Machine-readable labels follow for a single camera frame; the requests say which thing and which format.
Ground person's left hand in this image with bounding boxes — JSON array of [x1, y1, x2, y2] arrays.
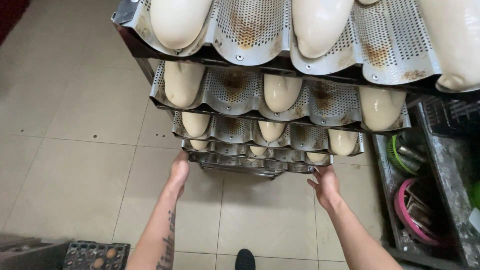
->
[[167, 149, 191, 199]]

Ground metal tray rack frame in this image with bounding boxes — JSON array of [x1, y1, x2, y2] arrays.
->
[[112, 7, 480, 181]]

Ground grey metal storage shelf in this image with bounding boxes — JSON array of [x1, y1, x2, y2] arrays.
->
[[372, 100, 480, 270]]

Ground person's right hand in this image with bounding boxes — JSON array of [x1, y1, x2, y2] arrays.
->
[[306, 164, 343, 212]]

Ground person's black shoe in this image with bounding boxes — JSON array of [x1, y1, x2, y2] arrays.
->
[[235, 248, 257, 270]]

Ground dark red mat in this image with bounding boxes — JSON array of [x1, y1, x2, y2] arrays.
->
[[0, 0, 31, 46]]

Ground pink plastic basket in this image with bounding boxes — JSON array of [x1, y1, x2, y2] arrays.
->
[[393, 178, 442, 247]]

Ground pale baguette dough loaves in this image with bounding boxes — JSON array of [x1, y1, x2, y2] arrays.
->
[[150, 0, 480, 164]]

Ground green plastic basket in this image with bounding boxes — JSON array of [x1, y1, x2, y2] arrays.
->
[[386, 134, 421, 177]]

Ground green plastic item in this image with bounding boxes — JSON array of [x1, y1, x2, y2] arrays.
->
[[470, 181, 480, 209]]

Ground white plastic container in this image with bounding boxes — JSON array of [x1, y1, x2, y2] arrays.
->
[[468, 207, 480, 234]]

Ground metal cylinders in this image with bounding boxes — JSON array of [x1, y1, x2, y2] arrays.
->
[[395, 143, 427, 174]]

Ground black plastic crate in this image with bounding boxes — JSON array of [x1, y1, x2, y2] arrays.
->
[[423, 93, 480, 138]]

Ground dark egg carton tray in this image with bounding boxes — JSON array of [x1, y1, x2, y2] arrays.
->
[[62, 241, 131, 270]]

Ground grey box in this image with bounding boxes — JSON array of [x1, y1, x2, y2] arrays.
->
[[0, 233, 71, 270]]

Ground perforated metal baguette tray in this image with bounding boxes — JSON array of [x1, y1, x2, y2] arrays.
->
[[181, 139, 334, 166], [112, 0, 480, 94], [187, 151, 316, 175], [149, 61, 412, 134], [172, 111, 365, 157]]

